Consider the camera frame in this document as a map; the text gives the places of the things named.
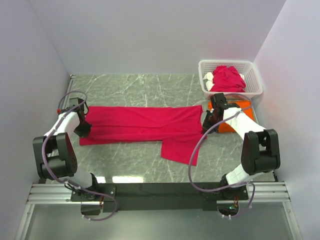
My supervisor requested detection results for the pink t shirt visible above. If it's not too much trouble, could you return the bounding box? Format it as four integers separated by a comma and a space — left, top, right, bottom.
79, 105, 203, 166

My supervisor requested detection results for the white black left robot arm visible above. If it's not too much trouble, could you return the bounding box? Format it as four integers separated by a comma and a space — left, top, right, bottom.
32, 97, 100, 201

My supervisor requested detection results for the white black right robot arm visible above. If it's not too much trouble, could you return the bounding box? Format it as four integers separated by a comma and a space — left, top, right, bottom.
202, 92, 281, 200

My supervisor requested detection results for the folded orange t shirt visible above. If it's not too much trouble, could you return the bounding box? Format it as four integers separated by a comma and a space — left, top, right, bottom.
206, 100, 255, 133

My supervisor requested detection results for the crumpled pink shirt in basket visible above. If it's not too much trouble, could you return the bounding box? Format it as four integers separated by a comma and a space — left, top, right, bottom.
209, 65, 247, 93

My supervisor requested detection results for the white cloth in basket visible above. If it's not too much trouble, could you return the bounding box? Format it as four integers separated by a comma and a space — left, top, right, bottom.
203, 72, 214, 92

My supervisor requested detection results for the white plastic laundry basket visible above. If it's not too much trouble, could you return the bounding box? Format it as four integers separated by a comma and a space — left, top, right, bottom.
198, 59, 263, 99

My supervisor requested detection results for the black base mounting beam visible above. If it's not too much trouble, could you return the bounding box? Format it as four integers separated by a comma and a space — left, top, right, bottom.
69, 182, 251, 216

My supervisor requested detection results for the aluminium front frame rail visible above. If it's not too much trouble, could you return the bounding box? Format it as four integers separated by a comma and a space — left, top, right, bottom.
26, 184, 72, 205

